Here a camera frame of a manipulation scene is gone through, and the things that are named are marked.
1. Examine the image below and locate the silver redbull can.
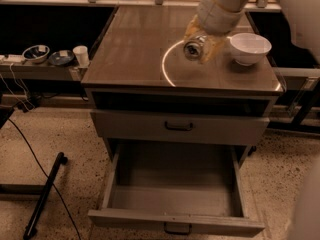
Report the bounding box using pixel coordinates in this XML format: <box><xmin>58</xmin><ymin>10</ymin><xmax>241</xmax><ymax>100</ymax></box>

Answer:
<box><xmin>183</xmin><ymin>34</ymin><xmax>212</xmax><ymax>63</ymax></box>

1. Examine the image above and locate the black metal stand leg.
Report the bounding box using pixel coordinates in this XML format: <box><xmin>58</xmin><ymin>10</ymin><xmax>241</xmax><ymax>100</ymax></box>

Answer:
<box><xmin>23</xmin><ymin>152</ymin><xmax>68</xmax><ymax>240</ymax></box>

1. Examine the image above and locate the closed upper drawer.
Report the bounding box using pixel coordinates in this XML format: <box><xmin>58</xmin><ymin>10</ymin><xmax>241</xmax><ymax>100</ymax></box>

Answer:
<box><xmin>91</xmin><ymin>110</ymin><xmax>269</xmax><ymax>146</ymax></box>

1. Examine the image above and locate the white power strip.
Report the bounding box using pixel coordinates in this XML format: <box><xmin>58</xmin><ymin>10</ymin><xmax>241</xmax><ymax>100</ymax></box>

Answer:
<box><xmin>0</xmin><ymin>54</ymin><xmax>24</xmax><ymax>63</ymax></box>

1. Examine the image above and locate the white ceramic bowl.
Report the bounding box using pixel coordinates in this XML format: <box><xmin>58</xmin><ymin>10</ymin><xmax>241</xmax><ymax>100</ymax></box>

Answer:
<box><xmin>229</xmin><ymin>33</ymin><xmax>272</xmax><ymax>66</ymax></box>

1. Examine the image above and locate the grey drawer cabinet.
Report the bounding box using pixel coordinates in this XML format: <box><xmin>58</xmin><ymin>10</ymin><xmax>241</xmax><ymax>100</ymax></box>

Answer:
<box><xmin>82</xmin><ymin>6</ymin><xmax>283</xmax><ymax>160</ymax></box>

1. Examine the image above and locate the open lower drawer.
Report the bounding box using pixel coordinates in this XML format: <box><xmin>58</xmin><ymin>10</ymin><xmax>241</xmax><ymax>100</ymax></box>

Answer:
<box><xmin>89</xmin><ymin>141</ymin><xmax>264</xmax><ymax>237</ymax></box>

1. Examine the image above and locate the grey side shelf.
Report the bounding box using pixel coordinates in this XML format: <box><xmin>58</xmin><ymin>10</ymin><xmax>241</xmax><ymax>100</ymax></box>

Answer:
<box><xmin>0</xmin><ymin>63</ymin><xmax>86</xmax><ymax>81</ymax></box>

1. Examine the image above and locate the white paper cup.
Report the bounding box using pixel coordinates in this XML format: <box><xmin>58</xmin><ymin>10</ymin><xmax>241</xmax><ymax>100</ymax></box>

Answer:
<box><xmin>73</xmin><ymin>45</ymin><xmax>89</xmax><ymax>68</ymax></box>

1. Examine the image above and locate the dark blue bowl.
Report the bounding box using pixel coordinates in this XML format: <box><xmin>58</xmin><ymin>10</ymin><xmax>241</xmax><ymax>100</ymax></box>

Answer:
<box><xmin>48</xmin><ymin>50</ymin><xmax>74</xmax><ymax>66</ymax></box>

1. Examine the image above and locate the black floor cable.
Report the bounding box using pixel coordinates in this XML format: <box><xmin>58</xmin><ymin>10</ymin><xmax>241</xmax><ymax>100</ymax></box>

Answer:
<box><xmin>6</xmin><ymin>117</ymin><xmax>82</xmax><ymax>240</ymax></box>

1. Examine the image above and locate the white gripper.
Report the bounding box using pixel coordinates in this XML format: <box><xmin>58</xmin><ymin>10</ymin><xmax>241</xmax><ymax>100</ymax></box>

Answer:
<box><xmin>184</xmin><ymin>0</ymin><xmax>243</xmax><ymax>64</ymax></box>

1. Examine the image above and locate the white rimmed blue bowl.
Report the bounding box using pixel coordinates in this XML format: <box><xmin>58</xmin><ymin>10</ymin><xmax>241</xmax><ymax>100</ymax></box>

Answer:
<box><xmin>22</xmin><ymin>45</ymin><xmax>50</xmax><ymax>64</ymax></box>

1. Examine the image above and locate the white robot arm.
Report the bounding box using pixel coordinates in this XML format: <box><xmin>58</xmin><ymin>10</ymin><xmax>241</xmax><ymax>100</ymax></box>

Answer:
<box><xmin>184</xmin><ymin>0</ymin><xmax>320</xmax><ymax>60</ymax></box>

